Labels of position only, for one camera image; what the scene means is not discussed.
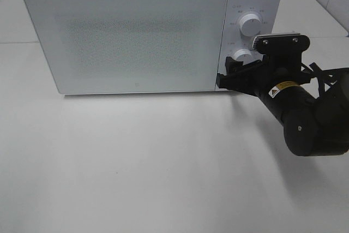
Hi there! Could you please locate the upper white power knob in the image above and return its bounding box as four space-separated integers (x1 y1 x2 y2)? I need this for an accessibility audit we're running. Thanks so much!
238 12 262 37

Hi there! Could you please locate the white microwave door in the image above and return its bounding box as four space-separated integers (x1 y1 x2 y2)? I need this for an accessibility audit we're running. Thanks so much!
24 0 226 95

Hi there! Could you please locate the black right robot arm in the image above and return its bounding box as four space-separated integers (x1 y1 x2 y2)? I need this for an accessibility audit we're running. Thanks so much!
216 33 348 157

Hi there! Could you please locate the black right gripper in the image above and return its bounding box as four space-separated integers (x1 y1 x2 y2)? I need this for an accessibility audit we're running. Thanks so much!
217 33 311 107

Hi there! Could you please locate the white timer knob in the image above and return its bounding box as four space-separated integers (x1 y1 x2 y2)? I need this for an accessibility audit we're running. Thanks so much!
232 49 254 64

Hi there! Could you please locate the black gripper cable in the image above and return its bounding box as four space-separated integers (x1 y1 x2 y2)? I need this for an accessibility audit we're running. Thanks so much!
301 62 339 100

